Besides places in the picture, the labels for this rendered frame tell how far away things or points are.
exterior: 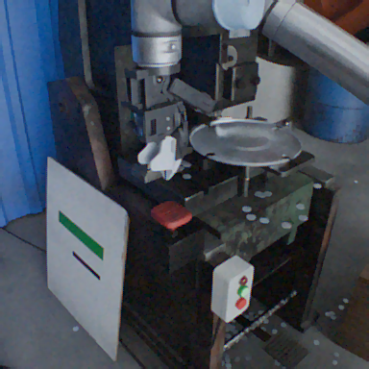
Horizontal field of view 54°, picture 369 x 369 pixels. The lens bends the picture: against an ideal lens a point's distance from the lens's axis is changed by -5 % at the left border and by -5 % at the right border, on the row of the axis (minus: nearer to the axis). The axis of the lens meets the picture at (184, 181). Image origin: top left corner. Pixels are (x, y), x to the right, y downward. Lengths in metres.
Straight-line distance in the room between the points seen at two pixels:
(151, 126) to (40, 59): 1.42
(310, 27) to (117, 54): 0.57
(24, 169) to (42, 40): 0.65
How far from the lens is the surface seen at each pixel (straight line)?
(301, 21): 0.61
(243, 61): 0.97
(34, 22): 1.94
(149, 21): 0.56
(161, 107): 0.59
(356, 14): 1.15
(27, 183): 2.09
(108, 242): 1.18
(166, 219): 0.71
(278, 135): 1.05
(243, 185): 0.98
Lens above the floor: 1.17
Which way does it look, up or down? 30 degrees down
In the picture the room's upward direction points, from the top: straight up
